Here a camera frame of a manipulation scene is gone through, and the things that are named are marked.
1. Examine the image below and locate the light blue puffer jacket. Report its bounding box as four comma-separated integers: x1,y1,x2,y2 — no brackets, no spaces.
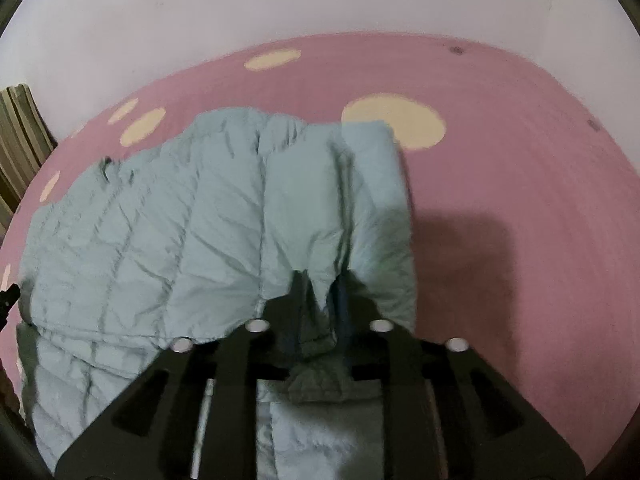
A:
16,108,416,479

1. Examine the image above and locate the green striped pillow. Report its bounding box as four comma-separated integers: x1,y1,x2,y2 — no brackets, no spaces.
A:
0,84,58,237

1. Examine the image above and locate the pink polka dot bedsheet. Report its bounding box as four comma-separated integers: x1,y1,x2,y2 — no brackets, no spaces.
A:
1,32,639,470

